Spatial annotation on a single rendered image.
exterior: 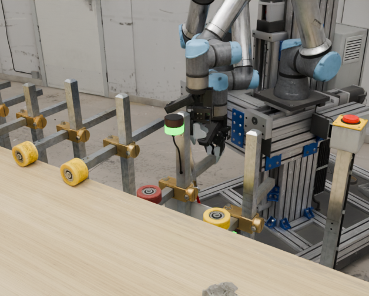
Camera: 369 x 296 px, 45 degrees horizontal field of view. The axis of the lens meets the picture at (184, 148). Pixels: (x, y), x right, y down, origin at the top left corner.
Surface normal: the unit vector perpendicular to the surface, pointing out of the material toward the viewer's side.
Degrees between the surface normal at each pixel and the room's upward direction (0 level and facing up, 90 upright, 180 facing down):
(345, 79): 90
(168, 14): 90
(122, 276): 0
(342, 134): 90
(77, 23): 90
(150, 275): 0
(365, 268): 0
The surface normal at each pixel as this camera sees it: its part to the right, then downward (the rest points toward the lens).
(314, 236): -0.01, -0.90
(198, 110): -0.23, 0.44
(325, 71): 0.50, 0.48
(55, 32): -0.45, 0.40
